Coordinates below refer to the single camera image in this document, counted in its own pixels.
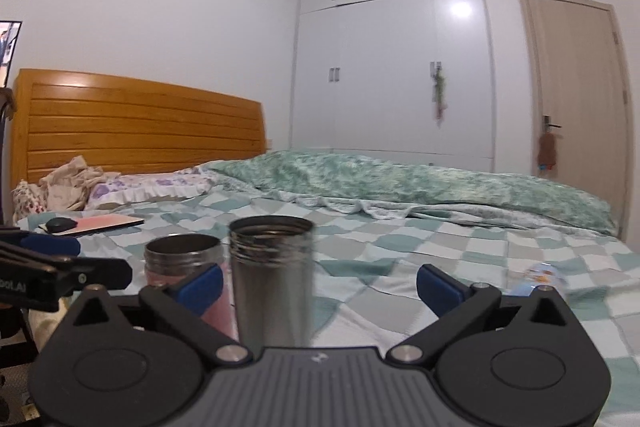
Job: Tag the light wooden door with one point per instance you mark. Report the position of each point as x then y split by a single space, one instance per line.
575 107

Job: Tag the green patterned blanket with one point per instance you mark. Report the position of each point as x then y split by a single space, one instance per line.
400 187

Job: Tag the pink steel cup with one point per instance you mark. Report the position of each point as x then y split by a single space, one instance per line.
172 254

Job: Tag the beige crumpled clothes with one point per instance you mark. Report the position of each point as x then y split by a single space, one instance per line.
70 187

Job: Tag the black computer mouse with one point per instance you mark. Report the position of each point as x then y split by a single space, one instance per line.
60 224

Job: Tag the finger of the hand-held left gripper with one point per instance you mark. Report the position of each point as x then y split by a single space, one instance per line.
50 244

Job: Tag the white wardrobe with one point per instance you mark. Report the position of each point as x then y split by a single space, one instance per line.
390 82

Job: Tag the wall poster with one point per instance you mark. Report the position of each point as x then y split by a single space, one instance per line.
9 52

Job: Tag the pink laptop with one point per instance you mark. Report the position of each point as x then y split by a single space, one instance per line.
110 222

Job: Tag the red floral pillow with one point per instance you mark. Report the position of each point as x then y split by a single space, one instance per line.
27 202

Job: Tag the stainless steel cup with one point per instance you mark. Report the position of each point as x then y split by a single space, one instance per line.
272 282

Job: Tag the purple floral pillow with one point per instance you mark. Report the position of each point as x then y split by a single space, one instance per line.
150 187

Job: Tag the wooden headboard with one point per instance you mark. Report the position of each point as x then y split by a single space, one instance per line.
140 127

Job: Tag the dark stand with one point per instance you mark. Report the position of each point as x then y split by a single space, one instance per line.
4 147

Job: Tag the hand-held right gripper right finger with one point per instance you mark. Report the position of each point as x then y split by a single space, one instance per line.
440 289

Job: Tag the checkered bed sheet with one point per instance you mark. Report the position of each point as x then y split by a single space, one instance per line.
450 249

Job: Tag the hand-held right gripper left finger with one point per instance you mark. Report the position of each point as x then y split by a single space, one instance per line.
202 285

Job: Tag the hanging green plant sprig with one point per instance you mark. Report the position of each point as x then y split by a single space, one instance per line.
439 94

